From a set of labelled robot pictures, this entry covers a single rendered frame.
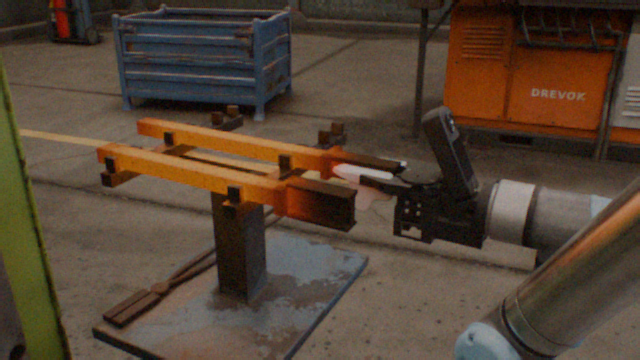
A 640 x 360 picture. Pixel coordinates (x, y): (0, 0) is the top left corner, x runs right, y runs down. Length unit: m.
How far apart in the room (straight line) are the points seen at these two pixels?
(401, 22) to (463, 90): 4.25
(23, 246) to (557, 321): 0.82
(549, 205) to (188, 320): 0.56
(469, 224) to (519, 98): 2.99
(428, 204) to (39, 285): 0.70
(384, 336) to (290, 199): 1.31
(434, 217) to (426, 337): 1.26
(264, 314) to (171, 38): 3.49
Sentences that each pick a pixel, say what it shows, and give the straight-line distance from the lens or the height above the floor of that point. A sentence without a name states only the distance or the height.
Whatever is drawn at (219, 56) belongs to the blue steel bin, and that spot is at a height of 0.45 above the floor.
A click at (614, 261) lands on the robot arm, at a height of 0.98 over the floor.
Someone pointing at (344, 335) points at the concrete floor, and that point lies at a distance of 1.91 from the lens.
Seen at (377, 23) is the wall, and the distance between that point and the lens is 7.91.
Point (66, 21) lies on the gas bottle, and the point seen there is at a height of 0.28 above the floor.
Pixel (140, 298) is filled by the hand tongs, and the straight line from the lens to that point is 0.95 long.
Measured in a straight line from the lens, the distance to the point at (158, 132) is 0.92.
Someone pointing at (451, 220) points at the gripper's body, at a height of 0.89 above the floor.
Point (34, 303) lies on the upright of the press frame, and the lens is 1.09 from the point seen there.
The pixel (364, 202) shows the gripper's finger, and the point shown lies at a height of 0.90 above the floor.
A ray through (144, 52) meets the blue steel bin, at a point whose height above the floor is 0.45.
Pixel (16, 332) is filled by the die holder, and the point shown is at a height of 0.79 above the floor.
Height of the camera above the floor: 1.22
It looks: 24 degrees down
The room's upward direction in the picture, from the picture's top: straight up
